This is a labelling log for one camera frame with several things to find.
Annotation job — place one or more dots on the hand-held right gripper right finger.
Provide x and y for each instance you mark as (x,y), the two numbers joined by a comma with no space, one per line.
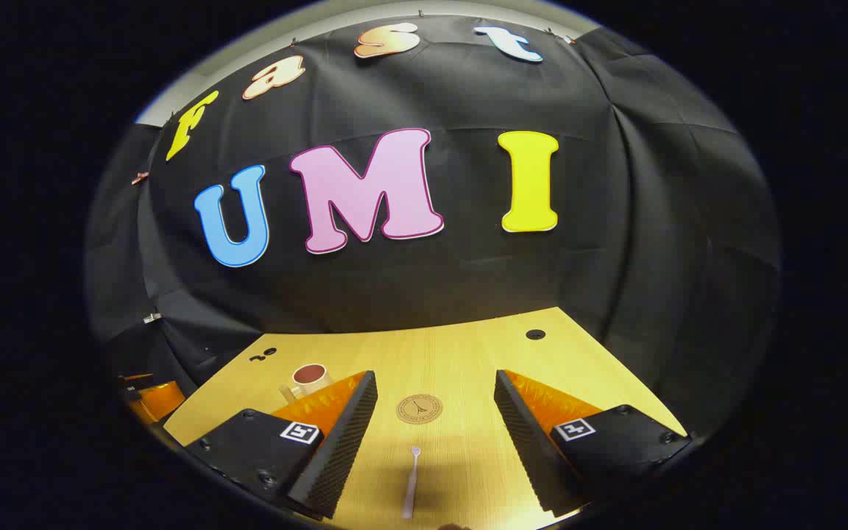
(531,449)

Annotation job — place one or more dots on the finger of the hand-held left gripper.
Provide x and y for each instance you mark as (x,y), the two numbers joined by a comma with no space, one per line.
(153,399)

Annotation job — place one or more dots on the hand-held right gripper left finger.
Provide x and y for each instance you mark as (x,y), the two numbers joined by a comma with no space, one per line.
(343,449)

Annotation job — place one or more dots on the pink toothbrush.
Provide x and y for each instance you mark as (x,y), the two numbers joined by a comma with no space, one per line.
(411,486)

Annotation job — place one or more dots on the beige cup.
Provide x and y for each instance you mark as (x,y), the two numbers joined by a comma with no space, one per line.
(310,374)

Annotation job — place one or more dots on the round brown coaster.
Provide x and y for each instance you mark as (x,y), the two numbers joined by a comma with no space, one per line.
(419,409)

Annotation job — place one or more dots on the wooden desktop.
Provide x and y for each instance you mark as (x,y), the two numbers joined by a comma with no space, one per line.
(439,361)

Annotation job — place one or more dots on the silver metal clip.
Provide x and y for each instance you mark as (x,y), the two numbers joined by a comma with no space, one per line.
(152,318)

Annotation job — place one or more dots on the round black desk grommet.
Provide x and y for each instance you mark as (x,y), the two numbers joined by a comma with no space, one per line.
(535,334)

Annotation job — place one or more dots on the keyhole black desk grommet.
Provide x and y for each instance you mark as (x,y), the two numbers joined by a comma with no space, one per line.
(263,355)

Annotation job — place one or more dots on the black backdrop cloth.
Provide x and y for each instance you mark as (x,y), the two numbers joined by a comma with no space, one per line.
(468,280)

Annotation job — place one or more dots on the copper metal clip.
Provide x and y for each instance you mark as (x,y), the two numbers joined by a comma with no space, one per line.
(140,177)

